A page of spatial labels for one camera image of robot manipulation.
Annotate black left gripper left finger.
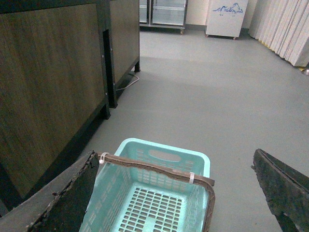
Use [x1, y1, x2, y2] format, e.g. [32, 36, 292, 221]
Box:
[0, 150, 99, 232]

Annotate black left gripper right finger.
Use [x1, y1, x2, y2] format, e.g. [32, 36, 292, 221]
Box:
[252, 149, 309, 232]

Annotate light blue plastic basket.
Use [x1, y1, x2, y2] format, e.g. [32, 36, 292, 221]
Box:
[80, 138, 215, 232]

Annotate dark wooden display cabinet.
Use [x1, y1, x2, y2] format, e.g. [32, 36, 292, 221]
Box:
[0, 0, 110, 210]

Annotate white folded panels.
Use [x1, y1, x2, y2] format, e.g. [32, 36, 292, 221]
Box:
[249, 0, 309, 67]

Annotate white chest freezer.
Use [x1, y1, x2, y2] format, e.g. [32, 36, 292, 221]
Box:
[205, 0, 248, 40]

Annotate glass door refrigerator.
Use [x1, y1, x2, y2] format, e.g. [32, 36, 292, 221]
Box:
[139, 0, 188, 34]

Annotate white power cable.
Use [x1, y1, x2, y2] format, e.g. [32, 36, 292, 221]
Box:
[115, 72, 140, 91]

